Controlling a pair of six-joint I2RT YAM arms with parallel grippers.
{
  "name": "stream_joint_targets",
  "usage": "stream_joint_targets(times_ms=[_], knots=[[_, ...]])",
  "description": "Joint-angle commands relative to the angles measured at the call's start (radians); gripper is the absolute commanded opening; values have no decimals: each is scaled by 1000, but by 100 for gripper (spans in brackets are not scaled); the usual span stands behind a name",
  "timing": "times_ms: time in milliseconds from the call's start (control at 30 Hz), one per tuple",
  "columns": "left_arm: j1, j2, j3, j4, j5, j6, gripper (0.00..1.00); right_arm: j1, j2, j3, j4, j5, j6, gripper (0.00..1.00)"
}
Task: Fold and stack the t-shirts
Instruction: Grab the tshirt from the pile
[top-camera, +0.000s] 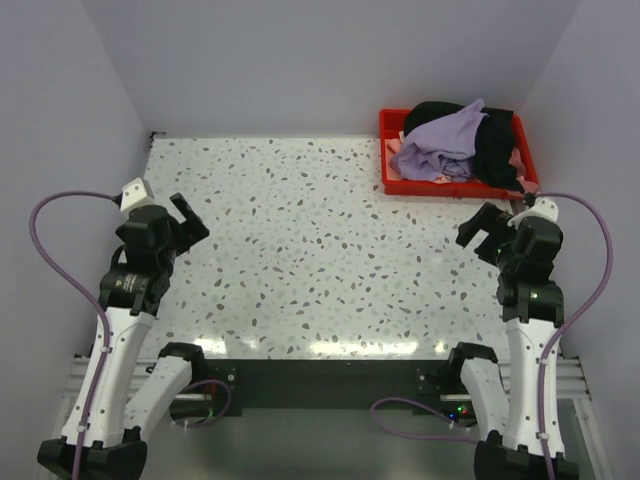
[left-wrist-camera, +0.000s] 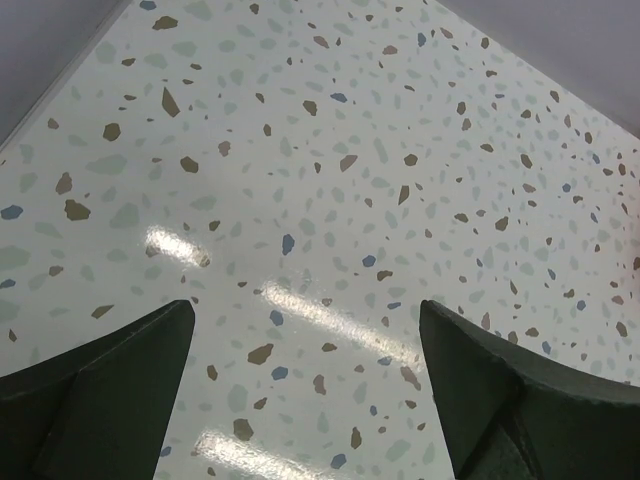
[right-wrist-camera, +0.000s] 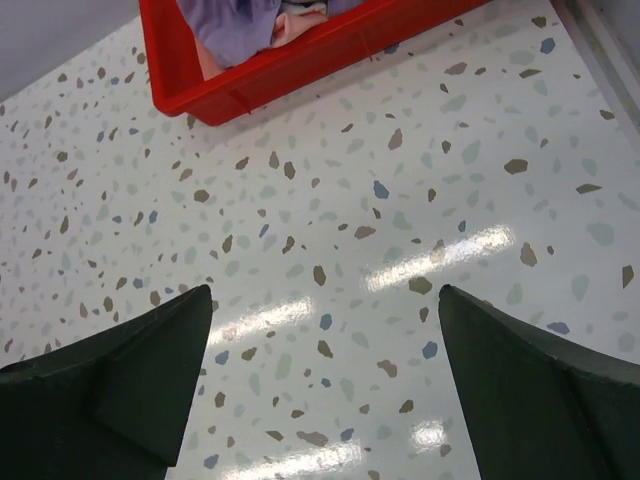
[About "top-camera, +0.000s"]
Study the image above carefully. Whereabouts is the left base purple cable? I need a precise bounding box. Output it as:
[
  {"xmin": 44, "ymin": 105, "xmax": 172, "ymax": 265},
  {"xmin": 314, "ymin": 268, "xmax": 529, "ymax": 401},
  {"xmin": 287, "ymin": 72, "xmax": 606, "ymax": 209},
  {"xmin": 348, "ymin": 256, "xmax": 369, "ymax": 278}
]
[{"xmin": 169, "ymin": 379, "xmax": 234, "ymax": 429}]

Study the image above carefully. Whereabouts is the pink t shirt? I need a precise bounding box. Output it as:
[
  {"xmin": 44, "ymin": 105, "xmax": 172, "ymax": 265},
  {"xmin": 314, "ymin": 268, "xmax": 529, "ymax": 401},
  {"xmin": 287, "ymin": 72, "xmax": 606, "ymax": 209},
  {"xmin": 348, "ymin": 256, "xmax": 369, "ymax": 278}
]
[{"xmin": 382, "ymin": 131, "xmax": 539, "ymax": 193}]

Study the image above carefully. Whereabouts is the red plastic bin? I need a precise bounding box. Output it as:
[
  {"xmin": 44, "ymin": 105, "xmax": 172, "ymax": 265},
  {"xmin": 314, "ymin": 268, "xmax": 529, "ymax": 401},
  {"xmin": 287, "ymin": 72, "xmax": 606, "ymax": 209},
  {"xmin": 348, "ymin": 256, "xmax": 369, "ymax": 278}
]
[{"xmin": 379, "ymin": 109, "xmax": 522, "ymax": 200}]

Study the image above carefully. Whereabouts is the black t shirt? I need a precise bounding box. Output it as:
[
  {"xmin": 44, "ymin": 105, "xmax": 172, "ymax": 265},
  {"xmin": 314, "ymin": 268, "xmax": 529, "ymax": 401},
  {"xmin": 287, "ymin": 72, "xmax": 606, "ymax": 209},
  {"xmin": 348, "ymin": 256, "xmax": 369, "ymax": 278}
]
[{"xmin": 403, "ymin": 100, "xmax": 527, "ymax": 196}]

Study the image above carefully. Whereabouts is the aluminium rail frame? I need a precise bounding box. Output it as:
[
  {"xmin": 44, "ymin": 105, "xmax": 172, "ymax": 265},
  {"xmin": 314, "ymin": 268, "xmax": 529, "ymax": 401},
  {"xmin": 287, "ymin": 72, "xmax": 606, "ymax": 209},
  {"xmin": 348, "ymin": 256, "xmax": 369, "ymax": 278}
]
[{"xmin": 59, "ymin": 349, "xmax": 594, "ymax": 406}]

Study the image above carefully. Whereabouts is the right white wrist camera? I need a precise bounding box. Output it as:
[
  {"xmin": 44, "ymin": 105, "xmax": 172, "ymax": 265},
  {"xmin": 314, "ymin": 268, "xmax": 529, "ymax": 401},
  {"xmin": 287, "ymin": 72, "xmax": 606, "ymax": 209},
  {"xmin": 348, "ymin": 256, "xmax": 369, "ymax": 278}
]
[{"xmin": 508, "ymin": 197, "xmax": 559, "ymax": 228}]

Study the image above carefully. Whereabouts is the purple t shirt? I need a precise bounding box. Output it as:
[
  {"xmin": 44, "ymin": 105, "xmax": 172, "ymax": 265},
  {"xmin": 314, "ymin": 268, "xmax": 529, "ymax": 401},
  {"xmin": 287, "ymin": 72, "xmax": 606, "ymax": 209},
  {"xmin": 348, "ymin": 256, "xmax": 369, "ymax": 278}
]
[{"xmin": 389, "ymin": 99, "xmax": 487, "ymax": 183}]

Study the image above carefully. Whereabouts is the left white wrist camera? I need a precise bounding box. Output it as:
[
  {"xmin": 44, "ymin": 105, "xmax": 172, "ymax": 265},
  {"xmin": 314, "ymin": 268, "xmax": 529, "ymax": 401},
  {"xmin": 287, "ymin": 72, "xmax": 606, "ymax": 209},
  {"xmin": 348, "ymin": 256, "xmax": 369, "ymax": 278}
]
[{"xmin": 120, "ymin": 177, "xmax": 155, "ymax": 218}]

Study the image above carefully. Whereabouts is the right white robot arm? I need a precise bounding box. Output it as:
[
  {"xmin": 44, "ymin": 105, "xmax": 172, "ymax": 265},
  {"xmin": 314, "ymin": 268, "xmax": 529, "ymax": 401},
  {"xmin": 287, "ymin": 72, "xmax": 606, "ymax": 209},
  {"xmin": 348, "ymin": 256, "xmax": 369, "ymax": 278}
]
[{"xmin": 441, "ymin": 200, "xmax": 579, "ymax": 479}]

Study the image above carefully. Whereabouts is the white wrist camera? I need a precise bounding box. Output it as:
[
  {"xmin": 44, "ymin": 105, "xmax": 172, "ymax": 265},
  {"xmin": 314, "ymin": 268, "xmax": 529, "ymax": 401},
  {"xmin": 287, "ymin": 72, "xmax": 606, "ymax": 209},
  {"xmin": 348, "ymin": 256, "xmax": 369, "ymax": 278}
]
[
  {"xmin": 120, "ymin": 177, "xmax": 155, "ymax": 218},
  {"xmin": 508, "ymin": 197, "xmax": 559, "ymax": 228}
]

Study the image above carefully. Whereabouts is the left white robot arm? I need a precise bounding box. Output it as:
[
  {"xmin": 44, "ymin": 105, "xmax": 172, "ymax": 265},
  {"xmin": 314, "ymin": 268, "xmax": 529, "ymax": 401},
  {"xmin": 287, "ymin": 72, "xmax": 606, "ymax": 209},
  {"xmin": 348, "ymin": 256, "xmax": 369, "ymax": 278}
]
[{"xmin": 37, "ymin": 193, "xmax": 209, "ymax": 479}]

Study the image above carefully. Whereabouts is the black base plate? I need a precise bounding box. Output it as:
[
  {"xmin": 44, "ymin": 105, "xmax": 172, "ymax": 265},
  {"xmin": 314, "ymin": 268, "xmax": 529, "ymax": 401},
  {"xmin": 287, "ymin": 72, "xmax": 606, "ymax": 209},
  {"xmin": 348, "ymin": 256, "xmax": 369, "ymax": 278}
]
[{"xmin": 206, "ymin": 359, "xmax": 466, "ymax": 416}]

